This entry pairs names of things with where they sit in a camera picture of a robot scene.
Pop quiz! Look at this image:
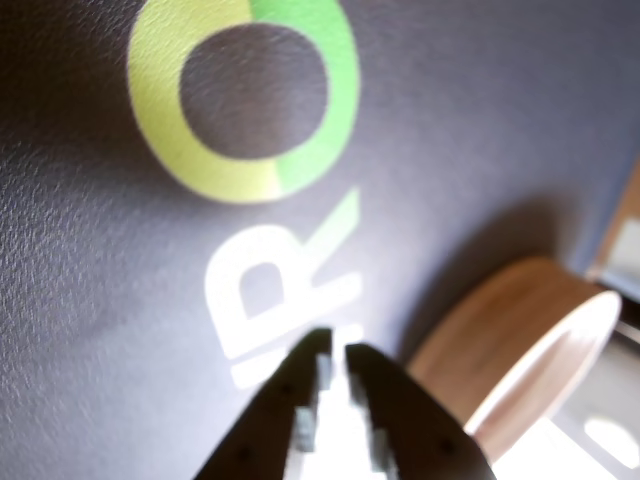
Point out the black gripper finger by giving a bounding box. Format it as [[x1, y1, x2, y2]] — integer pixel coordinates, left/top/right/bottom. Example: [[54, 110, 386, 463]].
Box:
[[344, 342, 497, 480], [191, 327, 335, 480]]

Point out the round wooden box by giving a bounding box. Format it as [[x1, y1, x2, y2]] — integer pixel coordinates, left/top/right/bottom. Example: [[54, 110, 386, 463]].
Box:
[[407, 256, 623, 464]]

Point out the dark mat with logo print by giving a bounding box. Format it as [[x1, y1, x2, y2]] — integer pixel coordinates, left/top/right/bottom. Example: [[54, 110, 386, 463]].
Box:
[[0, 0, 640, 480]]

